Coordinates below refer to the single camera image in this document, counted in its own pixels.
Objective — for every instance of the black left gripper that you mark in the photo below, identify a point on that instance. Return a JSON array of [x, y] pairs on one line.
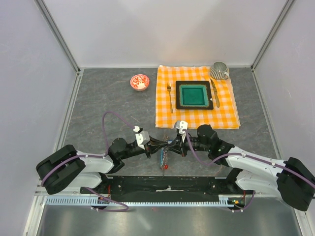
[[150, 149]]

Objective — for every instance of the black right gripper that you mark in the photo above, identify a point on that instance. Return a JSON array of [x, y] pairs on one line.
[[178, 142]]

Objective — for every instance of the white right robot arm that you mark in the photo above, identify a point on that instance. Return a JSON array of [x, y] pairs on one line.
[[289, 179]]

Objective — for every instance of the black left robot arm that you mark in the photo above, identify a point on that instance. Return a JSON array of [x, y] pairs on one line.
[[69, 167]]

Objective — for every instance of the black teal square plate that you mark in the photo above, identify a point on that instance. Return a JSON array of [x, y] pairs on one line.
[[193, 95]]

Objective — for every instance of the gold fork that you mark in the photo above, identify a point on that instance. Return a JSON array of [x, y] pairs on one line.
[[169, 89]]

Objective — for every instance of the red patterned bowl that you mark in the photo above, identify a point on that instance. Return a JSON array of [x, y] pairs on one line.
[[139, 82]]

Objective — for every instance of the gold knife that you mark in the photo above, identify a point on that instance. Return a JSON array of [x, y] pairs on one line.
[[215, 93]]

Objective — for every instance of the striped ceramic mug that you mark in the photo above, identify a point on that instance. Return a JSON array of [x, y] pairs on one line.
[[219, 71]]

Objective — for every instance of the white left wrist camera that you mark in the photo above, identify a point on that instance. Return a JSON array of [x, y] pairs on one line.
[[142, 137]]

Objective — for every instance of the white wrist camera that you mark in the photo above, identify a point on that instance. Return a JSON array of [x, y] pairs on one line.
[[181, 126], [142, 137]]

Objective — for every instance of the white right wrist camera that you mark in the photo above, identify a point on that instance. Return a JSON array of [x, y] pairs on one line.
[[181, 126]]

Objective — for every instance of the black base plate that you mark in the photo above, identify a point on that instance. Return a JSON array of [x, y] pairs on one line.
[[168, 189]]

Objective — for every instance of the slotted cable duct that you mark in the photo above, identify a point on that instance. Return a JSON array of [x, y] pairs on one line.
[[97, 202]]

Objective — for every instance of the aluminium frame rail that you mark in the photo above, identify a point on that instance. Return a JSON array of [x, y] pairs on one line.
[[57, 34]]

